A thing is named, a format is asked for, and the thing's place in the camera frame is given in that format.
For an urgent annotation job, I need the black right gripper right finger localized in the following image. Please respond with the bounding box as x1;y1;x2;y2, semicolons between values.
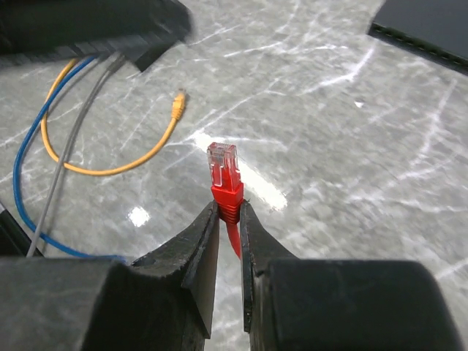
240;203;464;350

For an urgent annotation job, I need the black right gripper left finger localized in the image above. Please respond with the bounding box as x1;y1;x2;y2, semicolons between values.
1;203;219;350

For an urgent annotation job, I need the red ethernet cable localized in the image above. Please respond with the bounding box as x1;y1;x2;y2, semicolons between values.
206;141;245;261

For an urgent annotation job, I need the yellow ethernet cable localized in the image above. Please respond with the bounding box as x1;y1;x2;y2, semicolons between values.
40;87;187;177

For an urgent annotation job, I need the blue ethernet cable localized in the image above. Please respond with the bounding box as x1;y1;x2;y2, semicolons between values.
12;54;129;263

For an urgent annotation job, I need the grey ethernet cable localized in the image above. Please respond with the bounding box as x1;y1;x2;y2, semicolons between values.
25;50;127;257

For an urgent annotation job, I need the black TP-Link network switch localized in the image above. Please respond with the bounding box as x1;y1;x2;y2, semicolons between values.
1;0;193;72

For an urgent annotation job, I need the black Mercury network switch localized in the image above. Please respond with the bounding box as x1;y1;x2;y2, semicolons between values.
368;0;467;75

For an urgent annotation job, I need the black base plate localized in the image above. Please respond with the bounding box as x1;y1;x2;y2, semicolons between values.
0;203;31;257

